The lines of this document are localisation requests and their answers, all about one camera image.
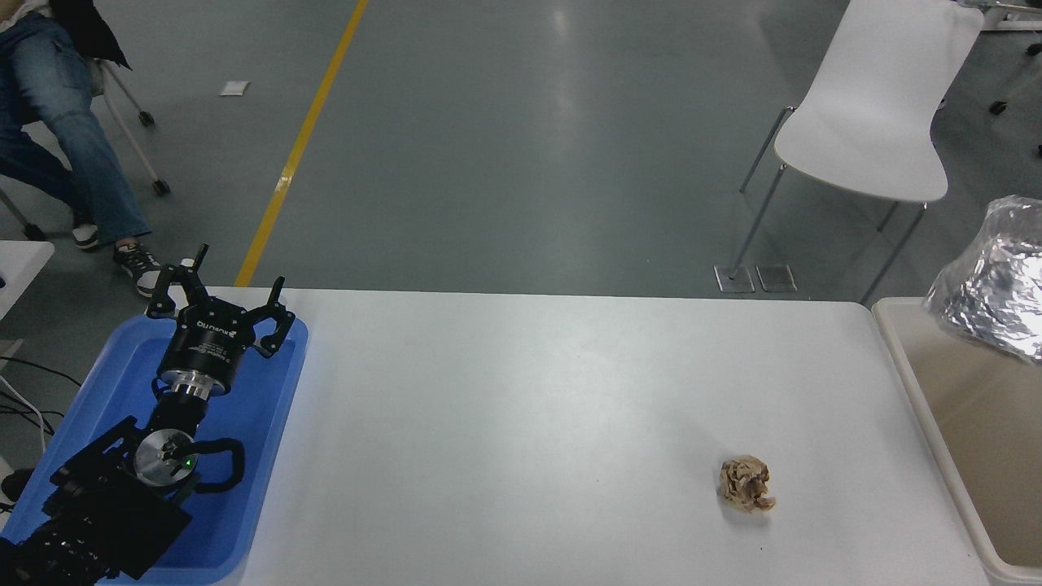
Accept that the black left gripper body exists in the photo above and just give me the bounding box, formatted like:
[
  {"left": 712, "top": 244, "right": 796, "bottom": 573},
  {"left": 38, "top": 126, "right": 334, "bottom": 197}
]
[{"left": 156, "top": 299, "right": 260, "bottom": 381}]

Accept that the silver foil tray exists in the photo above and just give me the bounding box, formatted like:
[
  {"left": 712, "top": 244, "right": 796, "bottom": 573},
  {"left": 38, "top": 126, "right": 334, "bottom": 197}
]
[{"left": 924, "top": 195, "right": 1042, "bottom": 365}]

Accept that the blue plastic tray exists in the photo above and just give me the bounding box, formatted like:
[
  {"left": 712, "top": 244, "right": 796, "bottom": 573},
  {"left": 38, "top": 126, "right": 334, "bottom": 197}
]
[{"left": 0, "top": 314, "right": 310, "bottom": 584}]

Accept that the white side table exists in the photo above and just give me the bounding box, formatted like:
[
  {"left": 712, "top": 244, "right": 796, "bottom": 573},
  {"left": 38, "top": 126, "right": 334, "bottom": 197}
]
[{"left": 0, "top": 241, "right": 56, "bottom": 320}]

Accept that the white wheeled chair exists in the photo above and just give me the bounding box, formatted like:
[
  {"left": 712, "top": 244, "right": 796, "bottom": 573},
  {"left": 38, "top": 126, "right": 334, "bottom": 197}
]
[{"left": 0, "top": 57, "right": 172, "bottom": 241}]

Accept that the person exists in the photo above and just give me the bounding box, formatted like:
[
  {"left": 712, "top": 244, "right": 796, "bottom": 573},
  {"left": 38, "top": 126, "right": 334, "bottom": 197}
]
[{"left": 0, "top": 0, "right": 164, "bottom": 298}]

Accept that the black round foot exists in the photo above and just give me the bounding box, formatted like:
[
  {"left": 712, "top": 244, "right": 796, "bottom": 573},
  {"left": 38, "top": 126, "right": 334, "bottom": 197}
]
[{"left": 2, "top": 466, "right": 37, "bottom": 501}]

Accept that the black jacket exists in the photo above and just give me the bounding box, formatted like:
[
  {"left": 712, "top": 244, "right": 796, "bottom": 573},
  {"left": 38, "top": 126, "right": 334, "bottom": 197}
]
[{"left": 49, "top": 0, "right": 131, "bottom": 70}]

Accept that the crumpled tan paper ball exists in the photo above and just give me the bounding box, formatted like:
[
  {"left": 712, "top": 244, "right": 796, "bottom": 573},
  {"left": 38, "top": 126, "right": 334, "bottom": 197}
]
[{"left": 720, "top": 456, "right": 777, "bottom": 515}]

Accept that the white chair with metal legs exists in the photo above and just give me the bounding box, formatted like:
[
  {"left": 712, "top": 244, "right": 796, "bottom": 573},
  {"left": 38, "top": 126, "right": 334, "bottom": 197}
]
[{"left": 727, "top": 0, "right": 986, "bottom": 304}]

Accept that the large pale bin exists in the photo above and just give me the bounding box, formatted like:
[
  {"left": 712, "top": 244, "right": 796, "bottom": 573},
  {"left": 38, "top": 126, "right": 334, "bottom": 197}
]
[{"left": 871, "top": 295, "right": 1042, "bottom": 586}]

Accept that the chair base with black casters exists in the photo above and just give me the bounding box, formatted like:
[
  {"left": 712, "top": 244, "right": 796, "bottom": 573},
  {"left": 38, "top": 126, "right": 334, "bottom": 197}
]
[{"left": 989, "top": 43, "right": 1042, "bottom": 157}]

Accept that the thin black cable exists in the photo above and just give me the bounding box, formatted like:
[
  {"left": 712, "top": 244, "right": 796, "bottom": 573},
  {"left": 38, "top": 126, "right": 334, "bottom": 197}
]
[{"left": 0, "top": 356, "right": 84, "bottom": 387}]

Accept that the white cable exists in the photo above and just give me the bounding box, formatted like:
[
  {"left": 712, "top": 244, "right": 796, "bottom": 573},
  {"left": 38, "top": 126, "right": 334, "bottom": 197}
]
[{"left": 0, "top": 373, "right": 50, "bottom": 453}]

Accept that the white metal frame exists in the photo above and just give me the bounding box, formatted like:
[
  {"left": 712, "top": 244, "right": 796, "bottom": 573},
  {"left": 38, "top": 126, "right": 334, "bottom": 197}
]
[{"left": 961, "top": 0, "right": 1042, "bottom": 33}]

